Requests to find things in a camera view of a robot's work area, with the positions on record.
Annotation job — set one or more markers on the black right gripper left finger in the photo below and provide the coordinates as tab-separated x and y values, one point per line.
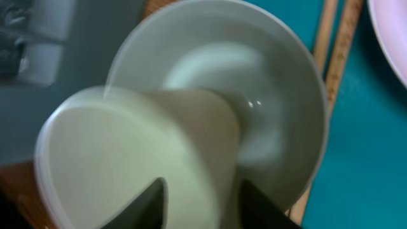
147	211

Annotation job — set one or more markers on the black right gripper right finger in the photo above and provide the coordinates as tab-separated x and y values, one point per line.
257	212

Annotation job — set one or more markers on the white paper cup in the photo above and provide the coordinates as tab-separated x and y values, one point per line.
99	154

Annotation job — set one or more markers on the grey round bowl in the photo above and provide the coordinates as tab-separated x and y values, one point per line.
257	63

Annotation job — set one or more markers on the teal plastic serving tray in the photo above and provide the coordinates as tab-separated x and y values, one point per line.
362	180

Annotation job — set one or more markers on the left wooden chopstick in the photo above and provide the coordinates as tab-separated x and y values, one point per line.
323	37

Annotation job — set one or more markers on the wooden chopstick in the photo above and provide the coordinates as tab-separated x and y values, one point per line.
343	41
323	37

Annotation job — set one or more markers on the right wooden chopstick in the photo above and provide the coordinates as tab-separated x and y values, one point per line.
343	41

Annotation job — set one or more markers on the large white round plate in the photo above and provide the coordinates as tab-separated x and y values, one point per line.
388	18

